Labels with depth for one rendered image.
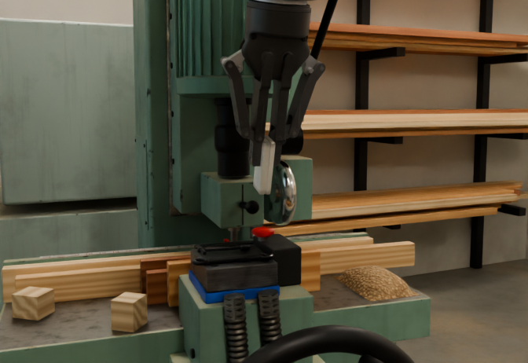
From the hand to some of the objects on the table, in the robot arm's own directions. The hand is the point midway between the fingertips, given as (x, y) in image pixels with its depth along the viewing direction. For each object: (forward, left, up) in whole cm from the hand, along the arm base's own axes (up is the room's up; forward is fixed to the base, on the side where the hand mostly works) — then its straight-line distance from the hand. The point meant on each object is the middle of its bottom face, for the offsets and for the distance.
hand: (264, 165), depth 73 cm
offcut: (+31, +4, -21) cm, 38 cm away
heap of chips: (-14, -18, -21) cm, 31 cm away
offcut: (+17, +5, -21) cm, 27 cm away
